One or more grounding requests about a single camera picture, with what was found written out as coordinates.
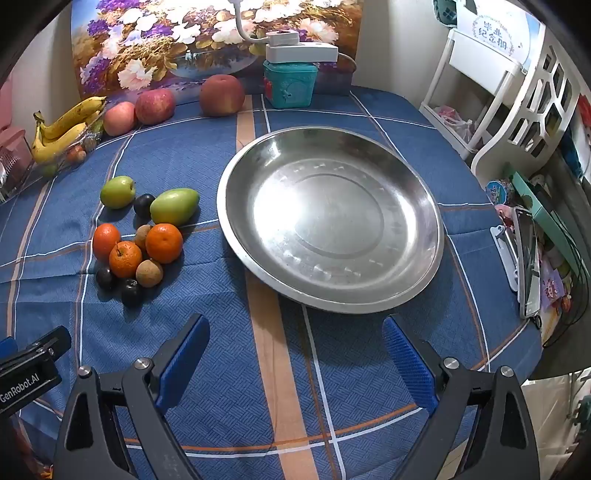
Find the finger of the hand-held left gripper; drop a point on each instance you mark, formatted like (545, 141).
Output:
(7, 346)

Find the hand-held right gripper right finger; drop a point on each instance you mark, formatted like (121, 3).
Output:
(408, 364)

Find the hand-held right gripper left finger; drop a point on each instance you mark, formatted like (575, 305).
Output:
(182, 364)

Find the dark plum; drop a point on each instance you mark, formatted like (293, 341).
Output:
(144, 204)
(106, 278)
(132, 291)

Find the small brown kiwi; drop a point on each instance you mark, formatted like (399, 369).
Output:
(150, 272)

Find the orange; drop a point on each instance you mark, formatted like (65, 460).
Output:
(125, 259)
(165, 242)
(105, 239)

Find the brown longan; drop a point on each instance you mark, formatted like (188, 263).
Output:
(142, 235)

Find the green mango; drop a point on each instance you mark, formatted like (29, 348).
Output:
(174, 206)

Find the round metal plate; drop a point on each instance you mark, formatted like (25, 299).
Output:
(330, 217)

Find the small round green fruit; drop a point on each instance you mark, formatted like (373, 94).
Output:
(117, 192)

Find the blue checked tablecloth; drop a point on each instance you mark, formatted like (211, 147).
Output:
(277, 369)

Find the phone with clear case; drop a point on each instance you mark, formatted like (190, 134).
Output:
(528, 263)

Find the round printed cup lid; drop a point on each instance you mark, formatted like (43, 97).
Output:
(499, 190)

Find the small red fruit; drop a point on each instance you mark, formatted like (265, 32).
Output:
(76, 153)

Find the teal book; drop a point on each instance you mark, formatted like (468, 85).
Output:
(542, 207)

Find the clear plastic fruit container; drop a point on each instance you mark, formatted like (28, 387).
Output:
(78, 147)

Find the bunch of yellow bananas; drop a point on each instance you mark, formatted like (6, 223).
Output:
(64, 129)

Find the pink plastic bag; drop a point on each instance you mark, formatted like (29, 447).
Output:
(455, 121)

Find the pale red apple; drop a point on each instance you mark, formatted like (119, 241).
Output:
(119, 118)

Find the dark red apple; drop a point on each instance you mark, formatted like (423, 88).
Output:
(221, 94)

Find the white lattice shelf panel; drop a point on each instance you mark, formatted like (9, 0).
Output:
(535, 101)

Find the white shelf rack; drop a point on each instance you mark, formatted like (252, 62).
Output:
(471, 74)

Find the teal plastic box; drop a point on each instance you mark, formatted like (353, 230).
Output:
(290, 84)

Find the flower painting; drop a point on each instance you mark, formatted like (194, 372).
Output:
(184, 41)

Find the white desk lamp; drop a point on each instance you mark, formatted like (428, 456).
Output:
(295, 48)

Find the white printed card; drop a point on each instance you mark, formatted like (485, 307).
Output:
(496, 30)

